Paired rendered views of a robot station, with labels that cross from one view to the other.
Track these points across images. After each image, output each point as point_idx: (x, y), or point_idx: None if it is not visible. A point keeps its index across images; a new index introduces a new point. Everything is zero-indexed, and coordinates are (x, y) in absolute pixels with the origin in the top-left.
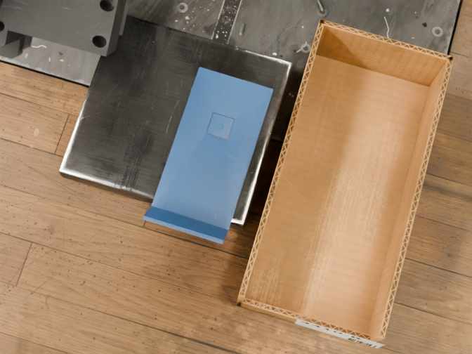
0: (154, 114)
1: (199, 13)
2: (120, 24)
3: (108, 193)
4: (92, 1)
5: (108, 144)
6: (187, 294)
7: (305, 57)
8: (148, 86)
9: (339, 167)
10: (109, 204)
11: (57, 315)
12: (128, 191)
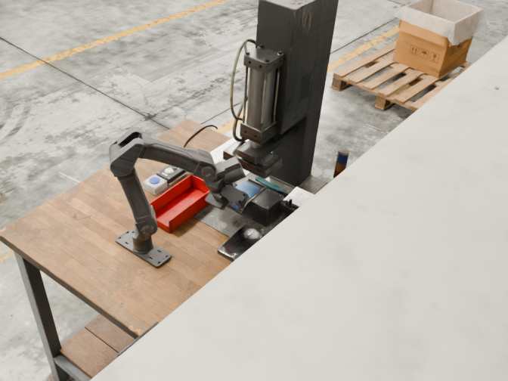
0: (246, 245)
1: (266, 232)
2: (245, 202)
3: (227, 259)
4: (241, 193)
5: (231, 247)
6: None
7: None
8: (246, 240)
9: None
10: (226, 261)
11: (202, 279)
12: (232, 258)
